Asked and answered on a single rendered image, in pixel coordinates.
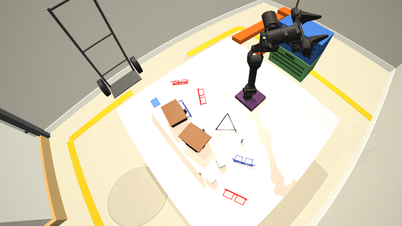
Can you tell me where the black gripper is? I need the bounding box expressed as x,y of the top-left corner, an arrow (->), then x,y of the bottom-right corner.
280,7 -> 329,57

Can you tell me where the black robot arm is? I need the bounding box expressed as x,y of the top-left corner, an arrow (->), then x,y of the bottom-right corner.
242,11 -> 301,102

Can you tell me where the light blue flat block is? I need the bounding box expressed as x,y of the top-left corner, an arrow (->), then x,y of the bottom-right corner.
150,98 -> 160,108

